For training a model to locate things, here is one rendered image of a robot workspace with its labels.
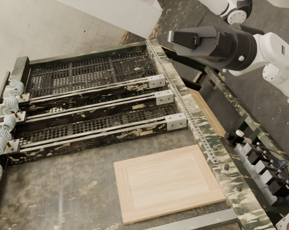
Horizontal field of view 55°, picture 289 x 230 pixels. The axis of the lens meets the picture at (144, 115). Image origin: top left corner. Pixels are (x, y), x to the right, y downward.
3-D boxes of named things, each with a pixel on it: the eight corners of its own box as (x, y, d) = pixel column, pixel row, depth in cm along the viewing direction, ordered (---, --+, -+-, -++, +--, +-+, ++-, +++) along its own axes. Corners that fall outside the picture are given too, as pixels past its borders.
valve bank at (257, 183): (320, 197, 123) (285, 189, 113) (297, 216, 129) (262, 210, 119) (260, 126, 162) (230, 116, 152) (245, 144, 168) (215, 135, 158)
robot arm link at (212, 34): (213, 68, 51) (253, 75, 57) (222, 14, 49) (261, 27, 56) (170, 65, 61) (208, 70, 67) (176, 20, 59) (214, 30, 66)
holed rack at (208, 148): (218, 163, 142) (219, 162, 141) (213, 164, 141) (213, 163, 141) (149, 40, 270) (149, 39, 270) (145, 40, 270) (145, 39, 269)
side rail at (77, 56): (147, 54, 270) (146, 44, 263) (32, 75, 258) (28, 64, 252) (145, 51, 276) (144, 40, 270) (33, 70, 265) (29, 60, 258)
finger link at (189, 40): (170, 27, 51) (195, 33, 55) (168, 44, 52) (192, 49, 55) (176, 26, 50) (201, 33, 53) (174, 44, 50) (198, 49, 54)
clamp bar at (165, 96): (174, 103, 193) (173, 73, 178) (-1, 138, 180) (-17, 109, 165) (170, 96, 201) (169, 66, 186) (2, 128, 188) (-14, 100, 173)
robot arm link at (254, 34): (214, 77, 66) (244, 81, 72) (253, 60, 57) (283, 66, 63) (207, 33, 68) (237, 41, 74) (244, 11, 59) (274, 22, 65)
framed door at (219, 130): (238, 154, 213) (240, 153, 212) (180, 139, 190) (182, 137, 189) (197, 93, 283) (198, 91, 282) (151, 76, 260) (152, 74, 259)
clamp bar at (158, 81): (165, 86, 211) (164, 58, 196) (6, 117, 198) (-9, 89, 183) (162, 80, 218) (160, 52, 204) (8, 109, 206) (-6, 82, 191)
